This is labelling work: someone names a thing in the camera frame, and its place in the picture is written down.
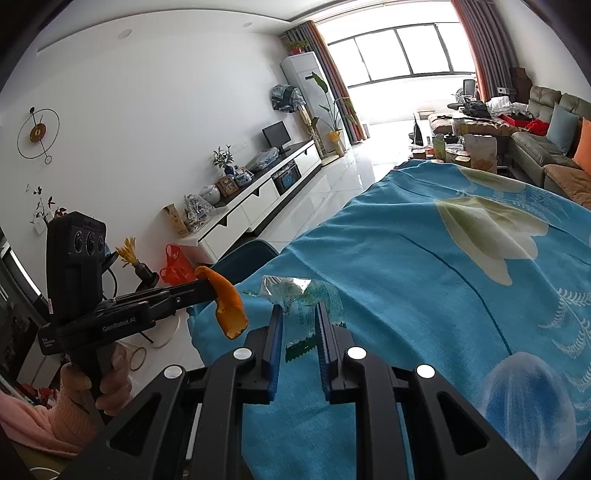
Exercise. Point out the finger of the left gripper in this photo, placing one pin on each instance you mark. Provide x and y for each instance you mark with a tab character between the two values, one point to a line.
190	294

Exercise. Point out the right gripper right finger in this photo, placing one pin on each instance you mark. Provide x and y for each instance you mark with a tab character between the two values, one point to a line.
410	424

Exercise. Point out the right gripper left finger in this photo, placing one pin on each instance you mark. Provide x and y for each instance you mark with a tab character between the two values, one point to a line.
188	424

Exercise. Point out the orange peel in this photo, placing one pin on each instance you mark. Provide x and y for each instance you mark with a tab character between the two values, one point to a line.
229	312

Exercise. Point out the clear plastic wrapper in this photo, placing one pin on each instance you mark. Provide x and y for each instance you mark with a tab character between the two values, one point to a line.
299	298

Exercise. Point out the green white candy wrapper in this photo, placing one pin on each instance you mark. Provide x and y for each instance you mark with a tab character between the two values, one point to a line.
300	348

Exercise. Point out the pink sleeved left forearm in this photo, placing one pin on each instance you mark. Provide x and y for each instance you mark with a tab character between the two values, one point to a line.
64	430

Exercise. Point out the person's left hand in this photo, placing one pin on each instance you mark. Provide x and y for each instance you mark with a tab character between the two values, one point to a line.
115	386

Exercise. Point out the orange plastic bag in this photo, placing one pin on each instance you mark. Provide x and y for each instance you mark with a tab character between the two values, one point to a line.
178	269

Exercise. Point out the teal chair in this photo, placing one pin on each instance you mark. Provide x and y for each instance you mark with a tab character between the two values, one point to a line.
239	264

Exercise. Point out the black plant stand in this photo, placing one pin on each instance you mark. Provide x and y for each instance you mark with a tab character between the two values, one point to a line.
134	267

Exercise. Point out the white black tv cabinet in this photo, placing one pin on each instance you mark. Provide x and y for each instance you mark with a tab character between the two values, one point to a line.
248	210

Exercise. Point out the blue floral tablecloth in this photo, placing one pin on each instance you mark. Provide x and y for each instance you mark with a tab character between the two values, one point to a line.
484	278

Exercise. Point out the small black monitor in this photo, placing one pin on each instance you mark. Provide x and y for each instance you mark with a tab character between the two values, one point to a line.
277	136

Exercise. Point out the tall green potted plant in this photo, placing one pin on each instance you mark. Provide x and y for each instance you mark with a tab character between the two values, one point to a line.
331	107

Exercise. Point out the white standing air conditioner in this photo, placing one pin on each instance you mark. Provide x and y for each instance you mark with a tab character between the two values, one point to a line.
300	71

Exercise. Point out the cluttered coffee table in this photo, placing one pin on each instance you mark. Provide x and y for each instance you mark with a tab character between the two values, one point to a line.
451	136

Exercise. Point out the green sectional sofa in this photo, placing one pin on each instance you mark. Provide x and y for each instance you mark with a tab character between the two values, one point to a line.
535	158

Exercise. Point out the left orange grey curtain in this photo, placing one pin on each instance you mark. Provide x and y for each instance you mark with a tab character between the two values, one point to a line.
307	36

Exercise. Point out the orange grey curtain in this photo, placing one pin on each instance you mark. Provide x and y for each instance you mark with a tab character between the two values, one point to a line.
492	50
307	36

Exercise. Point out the orange cushion far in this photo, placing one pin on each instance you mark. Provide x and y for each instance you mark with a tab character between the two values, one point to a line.
582	157

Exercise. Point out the grey-blue cushion far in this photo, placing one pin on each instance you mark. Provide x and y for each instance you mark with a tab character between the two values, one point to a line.
562	128

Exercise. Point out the large window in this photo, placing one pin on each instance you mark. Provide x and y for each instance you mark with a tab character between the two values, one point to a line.
404	52

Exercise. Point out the right orange grey curtain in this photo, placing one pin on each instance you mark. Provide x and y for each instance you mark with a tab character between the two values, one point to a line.
492	50

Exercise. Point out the round wall clock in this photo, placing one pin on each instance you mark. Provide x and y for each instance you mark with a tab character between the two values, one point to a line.
38	134

